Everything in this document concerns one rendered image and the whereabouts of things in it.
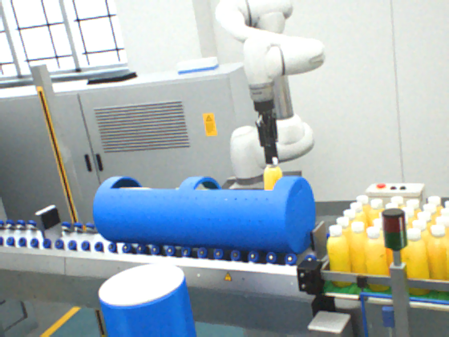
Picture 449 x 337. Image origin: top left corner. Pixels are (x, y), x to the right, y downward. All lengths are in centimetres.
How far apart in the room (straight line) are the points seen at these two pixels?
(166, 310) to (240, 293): 44
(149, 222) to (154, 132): 172
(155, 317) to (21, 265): 120
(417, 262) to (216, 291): 80
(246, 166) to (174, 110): 126
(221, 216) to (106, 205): 55
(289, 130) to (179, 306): 112
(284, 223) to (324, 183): 306
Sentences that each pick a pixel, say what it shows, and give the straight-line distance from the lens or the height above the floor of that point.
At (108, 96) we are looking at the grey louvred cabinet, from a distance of 421.
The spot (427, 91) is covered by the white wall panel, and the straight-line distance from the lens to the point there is 489.
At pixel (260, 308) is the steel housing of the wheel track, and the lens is 238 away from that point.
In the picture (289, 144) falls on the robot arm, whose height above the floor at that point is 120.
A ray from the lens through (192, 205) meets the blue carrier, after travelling 232.
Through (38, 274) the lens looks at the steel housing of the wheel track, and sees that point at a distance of 301.
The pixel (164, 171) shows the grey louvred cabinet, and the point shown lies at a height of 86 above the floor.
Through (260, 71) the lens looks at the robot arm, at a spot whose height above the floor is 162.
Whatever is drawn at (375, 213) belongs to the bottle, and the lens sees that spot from 227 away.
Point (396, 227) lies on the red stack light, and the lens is 172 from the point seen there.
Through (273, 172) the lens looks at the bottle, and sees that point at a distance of 228.
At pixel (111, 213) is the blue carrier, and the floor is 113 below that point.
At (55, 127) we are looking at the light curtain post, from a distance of 324.
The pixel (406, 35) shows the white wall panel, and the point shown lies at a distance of 484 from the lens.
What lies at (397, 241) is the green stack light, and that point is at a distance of 174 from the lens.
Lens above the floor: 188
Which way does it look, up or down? 18 degrees down
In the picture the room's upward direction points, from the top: 10 degrees counter-clockwise
